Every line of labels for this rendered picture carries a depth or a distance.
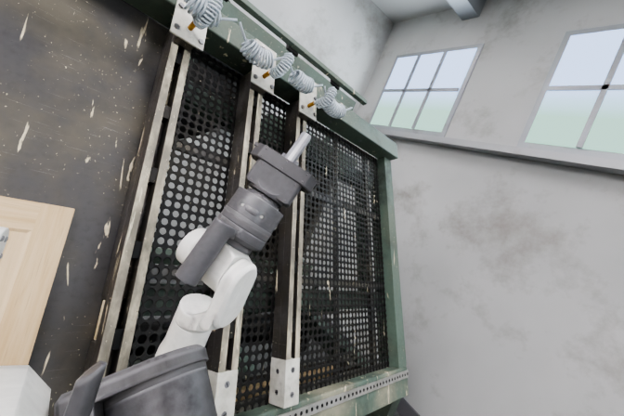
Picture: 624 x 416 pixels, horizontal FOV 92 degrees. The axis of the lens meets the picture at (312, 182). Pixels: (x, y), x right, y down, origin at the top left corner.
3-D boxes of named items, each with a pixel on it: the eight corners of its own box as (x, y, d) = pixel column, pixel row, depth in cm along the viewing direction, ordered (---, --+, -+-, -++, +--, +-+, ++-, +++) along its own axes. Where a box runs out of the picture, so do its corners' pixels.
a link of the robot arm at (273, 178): (322, 178, 47) (279, 243, 45) (315, 188, 57) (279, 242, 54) (254, 135, 47) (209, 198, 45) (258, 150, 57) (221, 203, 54)
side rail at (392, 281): (378, 364, 149) (398, 369, 142) (368, 161, 187) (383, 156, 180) (386, 362, 155) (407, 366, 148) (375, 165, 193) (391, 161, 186)
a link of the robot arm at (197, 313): (265, 262, 48) (232, 332, 50) (225, 234, 52) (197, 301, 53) (239, 271, 42) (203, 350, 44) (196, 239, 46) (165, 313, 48)
